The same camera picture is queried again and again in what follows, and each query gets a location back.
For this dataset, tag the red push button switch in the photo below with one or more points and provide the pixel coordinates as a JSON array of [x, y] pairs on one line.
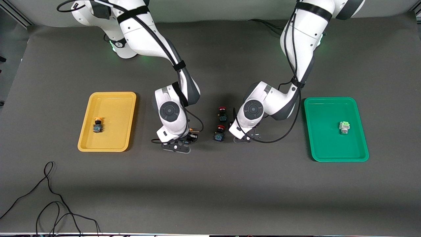
[[219, 136], [222, 117]]

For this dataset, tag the aluminium frame rail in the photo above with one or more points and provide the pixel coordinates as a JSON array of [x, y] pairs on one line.
[[16, 15], [418, 11]]

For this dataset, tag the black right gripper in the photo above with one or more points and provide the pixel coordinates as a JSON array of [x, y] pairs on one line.
[[191, 137]]

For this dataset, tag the yellow plastic tray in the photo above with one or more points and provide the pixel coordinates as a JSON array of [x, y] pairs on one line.
[[111, 108]]

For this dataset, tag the white button with green block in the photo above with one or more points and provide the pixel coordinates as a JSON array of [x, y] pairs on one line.
[[344, 125]]

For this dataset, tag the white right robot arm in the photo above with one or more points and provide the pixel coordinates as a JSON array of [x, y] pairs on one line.
[[171, 121]]

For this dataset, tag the green plastic tray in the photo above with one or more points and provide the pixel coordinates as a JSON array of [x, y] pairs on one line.
[[325, 138]]

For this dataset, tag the dark grey table mat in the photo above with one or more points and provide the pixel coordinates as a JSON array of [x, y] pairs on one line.
[[210, 197]]

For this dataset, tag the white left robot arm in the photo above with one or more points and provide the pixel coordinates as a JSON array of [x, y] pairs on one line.
[[269, 102]]

